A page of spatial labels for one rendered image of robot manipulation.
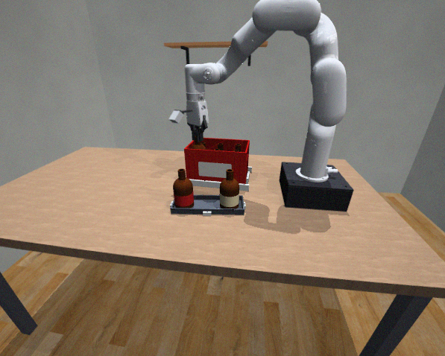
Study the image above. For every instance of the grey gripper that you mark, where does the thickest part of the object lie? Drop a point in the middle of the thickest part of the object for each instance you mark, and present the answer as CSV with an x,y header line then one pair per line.
x,y
197,119

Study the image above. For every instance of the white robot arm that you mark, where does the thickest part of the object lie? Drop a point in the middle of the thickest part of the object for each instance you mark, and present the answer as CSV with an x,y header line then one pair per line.
x,y
328,76

